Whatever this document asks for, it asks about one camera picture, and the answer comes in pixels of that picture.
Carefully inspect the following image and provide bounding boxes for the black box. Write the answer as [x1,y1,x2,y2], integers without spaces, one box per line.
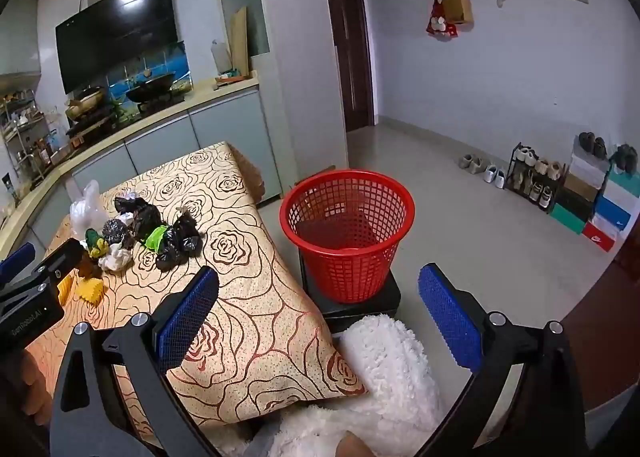
[298,247,402,320]

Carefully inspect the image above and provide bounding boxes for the black wok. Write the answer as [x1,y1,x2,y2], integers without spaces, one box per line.
[125,72,177,103]

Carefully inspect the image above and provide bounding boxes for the clear plastic bag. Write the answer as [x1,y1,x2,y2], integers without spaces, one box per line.
[69,180,107,238]

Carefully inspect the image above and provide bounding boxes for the grey upper cabinets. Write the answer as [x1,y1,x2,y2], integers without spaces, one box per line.
[0,0,41,78]

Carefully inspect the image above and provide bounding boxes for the green yellow sponge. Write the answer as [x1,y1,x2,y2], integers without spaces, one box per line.
[85,229,111,258]

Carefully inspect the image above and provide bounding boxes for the red plastic basket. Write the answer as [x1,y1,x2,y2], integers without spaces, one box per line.
[279,168,416,303]

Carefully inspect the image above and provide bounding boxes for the white fluffy garment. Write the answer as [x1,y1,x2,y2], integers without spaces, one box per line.
[220,314,446,457]

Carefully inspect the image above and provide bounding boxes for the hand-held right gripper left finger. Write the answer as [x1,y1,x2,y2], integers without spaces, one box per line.
[49,265,221,457]

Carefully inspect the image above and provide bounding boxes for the dark wooden door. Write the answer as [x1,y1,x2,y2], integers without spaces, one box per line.
[318,0,375,133]

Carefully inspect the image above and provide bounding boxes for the grey lower cabinets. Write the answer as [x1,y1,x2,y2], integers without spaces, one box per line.
[10,87,281,258]

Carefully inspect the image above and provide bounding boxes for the golden frying pan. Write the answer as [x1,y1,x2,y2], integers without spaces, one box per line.
[65,87,107,119]

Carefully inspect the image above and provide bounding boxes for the yellow foam net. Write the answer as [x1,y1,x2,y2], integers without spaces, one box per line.
[57,277,105,308]

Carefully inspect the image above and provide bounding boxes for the wooden cutting board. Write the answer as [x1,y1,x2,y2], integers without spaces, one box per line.
[230,6,249,73]

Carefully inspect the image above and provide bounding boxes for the black gas stove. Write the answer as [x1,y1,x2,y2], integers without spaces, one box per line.
[65,94,186,138]

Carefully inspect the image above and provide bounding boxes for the rose printed tablecloth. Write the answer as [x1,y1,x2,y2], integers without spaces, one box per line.
[22,141,368,443]

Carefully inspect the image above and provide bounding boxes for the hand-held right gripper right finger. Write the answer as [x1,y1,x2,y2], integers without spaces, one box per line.
[418,263,588,457]

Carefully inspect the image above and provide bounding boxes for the brown paper bag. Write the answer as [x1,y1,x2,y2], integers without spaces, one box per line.
[440,0,473,24]

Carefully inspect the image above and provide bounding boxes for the green wrapper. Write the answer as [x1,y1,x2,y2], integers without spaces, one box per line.
[145,224,171,253]

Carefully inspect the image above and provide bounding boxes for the black shoe rack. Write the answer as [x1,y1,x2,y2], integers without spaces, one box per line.
[504,142,566,213]

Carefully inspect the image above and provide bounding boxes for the metal spice rack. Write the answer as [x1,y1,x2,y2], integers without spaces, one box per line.
[0,87,56,178]

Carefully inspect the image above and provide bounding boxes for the crumpled white tissue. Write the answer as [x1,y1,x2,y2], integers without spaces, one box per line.
[98,243,133,272]

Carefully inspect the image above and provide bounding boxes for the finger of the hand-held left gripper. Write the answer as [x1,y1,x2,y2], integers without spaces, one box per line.
[0,242,37,283]
[0,238,84,305]

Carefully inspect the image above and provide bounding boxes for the black plastic bag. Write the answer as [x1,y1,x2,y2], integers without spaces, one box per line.
[127,204,162,240]
[156,212,205,272]
[114,196,148,216]

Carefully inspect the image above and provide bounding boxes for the beige countertop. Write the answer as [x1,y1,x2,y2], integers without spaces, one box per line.
[0,74,261,258]

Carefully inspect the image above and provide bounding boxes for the grey cabinets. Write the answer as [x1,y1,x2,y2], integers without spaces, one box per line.
[0,0,41,78]
[10,87,281,258]

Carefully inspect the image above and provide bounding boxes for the dark shoes pair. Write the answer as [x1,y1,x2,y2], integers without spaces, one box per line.
[579,132,608,160]
[610,143,640,173]

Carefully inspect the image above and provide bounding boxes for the stack of shoe boxes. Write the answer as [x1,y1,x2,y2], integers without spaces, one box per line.
[550,144,640,253]

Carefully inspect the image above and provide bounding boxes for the red hanging bag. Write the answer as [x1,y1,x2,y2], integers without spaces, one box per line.
[426,0,458,39]

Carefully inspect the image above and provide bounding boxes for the black range hood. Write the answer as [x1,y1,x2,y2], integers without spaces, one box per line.
[55,0,180,94]

